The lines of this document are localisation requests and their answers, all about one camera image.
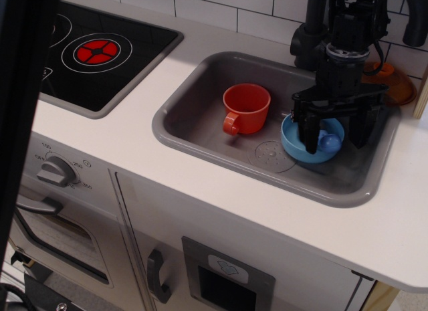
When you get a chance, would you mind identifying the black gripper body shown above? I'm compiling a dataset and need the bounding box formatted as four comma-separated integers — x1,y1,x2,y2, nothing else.
292,46,388,122

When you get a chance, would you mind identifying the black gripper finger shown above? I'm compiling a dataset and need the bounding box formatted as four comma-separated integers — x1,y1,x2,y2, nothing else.
298,116,320,154
348,107,380,148

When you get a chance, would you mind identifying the grey and blue toy spoon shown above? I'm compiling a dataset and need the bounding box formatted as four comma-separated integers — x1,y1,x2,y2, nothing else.
318,130,342,153

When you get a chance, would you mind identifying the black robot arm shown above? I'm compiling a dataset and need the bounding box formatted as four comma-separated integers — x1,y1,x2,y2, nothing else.
100,0,395,276

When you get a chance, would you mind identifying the blue plastic bowl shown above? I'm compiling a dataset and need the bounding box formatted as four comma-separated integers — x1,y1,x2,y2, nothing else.
281,114,344,164

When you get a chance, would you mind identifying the grey toy sink basin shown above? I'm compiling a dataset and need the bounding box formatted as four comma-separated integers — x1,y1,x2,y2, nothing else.
152,51,401,208

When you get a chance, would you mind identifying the orange transparent pot lid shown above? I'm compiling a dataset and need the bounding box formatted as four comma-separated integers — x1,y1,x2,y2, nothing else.
362,63,417,106

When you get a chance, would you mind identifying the dark grey toy faucet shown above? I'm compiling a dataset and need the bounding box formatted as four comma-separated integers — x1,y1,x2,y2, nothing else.
289,0,428,72

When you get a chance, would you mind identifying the orange plastic cup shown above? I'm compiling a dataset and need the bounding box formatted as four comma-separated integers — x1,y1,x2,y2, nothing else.
223,83,272,136

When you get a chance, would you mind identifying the white cabinet door with panel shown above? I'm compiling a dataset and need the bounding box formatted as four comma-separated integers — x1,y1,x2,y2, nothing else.
116,173,374,310

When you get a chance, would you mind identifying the black toy stove top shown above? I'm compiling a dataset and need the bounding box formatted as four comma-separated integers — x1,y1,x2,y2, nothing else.
39,2,184,119

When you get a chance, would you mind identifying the grey oven knob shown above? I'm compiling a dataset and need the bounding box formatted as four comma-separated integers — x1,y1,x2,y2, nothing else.
36,156,77,187

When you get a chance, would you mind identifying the white toy oven door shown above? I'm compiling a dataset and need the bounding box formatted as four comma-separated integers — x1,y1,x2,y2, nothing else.
9,177,145,310

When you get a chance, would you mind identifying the grey cabinet door handle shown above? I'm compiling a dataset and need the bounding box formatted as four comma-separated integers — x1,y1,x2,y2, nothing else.
146,249,172,304

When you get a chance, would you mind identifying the grey oven door handle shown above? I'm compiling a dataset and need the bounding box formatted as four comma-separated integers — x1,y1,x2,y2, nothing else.
16,195,63,215

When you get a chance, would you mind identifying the black base plate with screw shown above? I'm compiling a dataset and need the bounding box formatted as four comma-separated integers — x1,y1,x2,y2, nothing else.
24,274,82,311

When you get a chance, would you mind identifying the black cable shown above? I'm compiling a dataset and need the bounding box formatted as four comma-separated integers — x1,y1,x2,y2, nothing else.
0,282,43,311

